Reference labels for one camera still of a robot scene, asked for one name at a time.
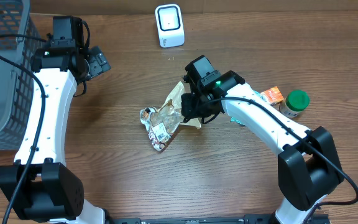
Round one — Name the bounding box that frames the beige brown snack bag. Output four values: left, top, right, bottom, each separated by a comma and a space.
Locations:
140, 82, 201, 152

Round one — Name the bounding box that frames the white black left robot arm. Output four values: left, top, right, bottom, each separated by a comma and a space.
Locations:
0, 16, 112, 223

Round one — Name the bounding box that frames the grey plastic mesh basket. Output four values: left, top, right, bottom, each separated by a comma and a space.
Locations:
0, 0, 43, 151

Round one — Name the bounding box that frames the orange tissue packet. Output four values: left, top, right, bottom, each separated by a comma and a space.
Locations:
260, 86, 284, 105

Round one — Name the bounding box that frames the green lid jar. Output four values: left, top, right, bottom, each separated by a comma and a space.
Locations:
279, 90, 310, 118

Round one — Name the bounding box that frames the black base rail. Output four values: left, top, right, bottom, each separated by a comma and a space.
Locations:
110, 213, 332, 224

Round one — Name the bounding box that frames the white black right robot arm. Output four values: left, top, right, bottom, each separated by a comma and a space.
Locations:
181, 55, 344, 223

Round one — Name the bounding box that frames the white barcode scanner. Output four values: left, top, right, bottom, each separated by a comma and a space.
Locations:
155, 4, 185, 48

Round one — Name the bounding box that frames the teal wet wipes packet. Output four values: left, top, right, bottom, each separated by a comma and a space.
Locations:
231, 90, 261, 126

